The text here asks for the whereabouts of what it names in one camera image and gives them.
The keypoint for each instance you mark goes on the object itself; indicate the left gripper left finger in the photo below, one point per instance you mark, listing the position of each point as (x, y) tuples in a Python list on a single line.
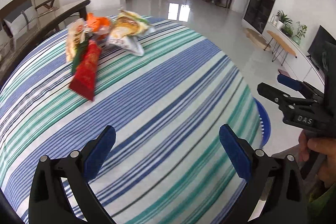
[(48, 200)]

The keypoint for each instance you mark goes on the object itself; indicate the white tv cabinet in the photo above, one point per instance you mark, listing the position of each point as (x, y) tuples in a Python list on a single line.
[(299, 65)]

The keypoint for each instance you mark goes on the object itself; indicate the dark wooden sofa bench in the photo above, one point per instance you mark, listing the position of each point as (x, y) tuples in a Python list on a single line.
[(24, 26)]

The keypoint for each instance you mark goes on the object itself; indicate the round beige floor cushion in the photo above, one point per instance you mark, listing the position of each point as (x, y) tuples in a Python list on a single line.
[(257, 39)]

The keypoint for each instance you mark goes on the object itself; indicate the striped blue green tablecloth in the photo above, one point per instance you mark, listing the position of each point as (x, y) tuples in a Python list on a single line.
[(167, 106)]

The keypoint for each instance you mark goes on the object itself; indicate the low black planter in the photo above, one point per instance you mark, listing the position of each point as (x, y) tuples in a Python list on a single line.
[(287, 30)]

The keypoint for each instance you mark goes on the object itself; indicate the green yellow snack packet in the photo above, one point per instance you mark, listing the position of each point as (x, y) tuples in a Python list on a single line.
[(75, 36)]

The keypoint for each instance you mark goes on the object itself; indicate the potted plant green pot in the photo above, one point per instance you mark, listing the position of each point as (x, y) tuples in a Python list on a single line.
[(300, 33)]

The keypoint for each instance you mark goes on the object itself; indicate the red snack packet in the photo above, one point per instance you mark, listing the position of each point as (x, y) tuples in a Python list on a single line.
[(84, 80)]

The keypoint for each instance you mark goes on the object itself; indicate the yellow silver snack bag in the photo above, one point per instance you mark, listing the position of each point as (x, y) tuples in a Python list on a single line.
[(125, 31)]

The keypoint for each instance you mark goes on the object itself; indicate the orange white snack wrappers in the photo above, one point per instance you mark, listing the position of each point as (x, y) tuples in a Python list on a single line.
[(100, 26)]

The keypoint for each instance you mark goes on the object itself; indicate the potted plant white pot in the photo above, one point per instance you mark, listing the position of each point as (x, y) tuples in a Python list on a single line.
[(283, 20)]

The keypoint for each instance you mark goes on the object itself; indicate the black flat television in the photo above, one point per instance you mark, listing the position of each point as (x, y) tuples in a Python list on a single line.
[(318, 49)]

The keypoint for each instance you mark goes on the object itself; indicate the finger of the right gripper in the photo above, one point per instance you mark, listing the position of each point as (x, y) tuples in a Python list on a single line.
[(282, 99), (307, 90)]

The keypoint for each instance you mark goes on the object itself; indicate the blue plastic waste basket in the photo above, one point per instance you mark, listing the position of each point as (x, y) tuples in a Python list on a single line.
[(265, 123)]

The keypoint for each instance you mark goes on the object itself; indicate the wooden oval side table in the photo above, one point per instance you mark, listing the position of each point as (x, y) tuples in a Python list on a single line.
[(280, 45)]

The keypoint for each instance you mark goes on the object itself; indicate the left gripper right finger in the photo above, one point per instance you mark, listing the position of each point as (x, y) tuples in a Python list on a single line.
[(273, 192)]

